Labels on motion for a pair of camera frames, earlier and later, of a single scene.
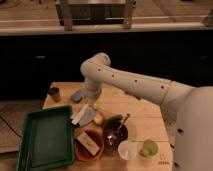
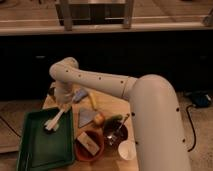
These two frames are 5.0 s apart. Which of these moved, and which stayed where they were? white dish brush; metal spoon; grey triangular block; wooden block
Moved: white dish brush
Stayed: grey triangular block; metal spoon; wooden block
